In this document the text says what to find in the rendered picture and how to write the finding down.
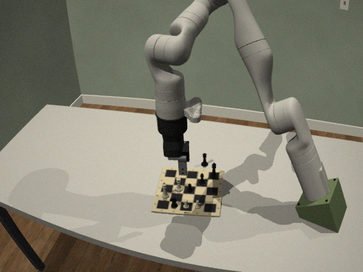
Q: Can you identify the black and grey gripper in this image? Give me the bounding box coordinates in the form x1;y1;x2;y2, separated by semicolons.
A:
155;95;202;176

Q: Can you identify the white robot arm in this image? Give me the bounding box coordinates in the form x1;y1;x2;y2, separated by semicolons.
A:
144;0;330;201

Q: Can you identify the white chess king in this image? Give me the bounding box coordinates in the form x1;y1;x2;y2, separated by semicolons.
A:
162;183;169;199

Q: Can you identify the white pawn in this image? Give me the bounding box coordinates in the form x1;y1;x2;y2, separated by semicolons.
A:
195;200;201;209
183;200;189;209

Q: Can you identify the black and cream chessboard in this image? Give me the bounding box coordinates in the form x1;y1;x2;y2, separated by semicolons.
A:
151;167;224;217

